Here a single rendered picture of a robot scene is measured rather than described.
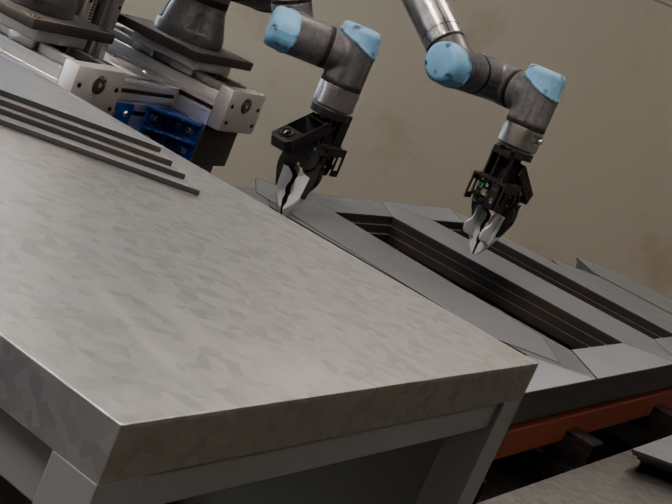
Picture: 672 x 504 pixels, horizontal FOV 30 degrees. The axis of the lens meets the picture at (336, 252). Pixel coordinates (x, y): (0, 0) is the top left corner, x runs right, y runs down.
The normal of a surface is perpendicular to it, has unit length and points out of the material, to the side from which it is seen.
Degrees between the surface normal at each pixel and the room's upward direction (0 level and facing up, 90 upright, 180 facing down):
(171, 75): 90
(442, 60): 90
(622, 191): 90
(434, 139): 90
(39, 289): 0
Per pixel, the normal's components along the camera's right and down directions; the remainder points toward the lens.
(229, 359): 0.38, -0.90
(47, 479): -0.53, -0.02
